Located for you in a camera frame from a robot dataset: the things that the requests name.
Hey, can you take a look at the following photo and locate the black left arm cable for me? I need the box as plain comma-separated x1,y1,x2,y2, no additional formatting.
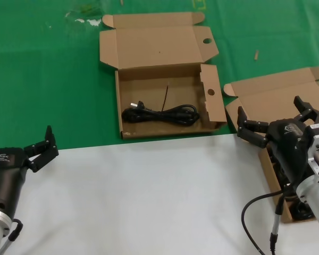
0,218,24,255

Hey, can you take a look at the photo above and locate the open cardboard box of cables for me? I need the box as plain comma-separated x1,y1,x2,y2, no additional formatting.
223,66,319,224

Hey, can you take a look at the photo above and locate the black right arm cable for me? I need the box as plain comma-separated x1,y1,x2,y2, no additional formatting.
241,183,299,255

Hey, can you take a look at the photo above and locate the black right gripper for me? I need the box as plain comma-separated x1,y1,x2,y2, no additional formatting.
237,96,319,184

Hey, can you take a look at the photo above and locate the black cable tie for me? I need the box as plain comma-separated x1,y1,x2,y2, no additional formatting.
159,84,169,113

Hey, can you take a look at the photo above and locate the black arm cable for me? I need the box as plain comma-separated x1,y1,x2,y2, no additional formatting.
0,218,24,255
241,183,299,255

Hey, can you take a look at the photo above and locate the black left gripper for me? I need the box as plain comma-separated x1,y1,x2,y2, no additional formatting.
0,125,60,218

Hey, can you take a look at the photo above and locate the open cardboard box with holes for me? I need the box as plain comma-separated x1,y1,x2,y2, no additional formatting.
99,12,228,140

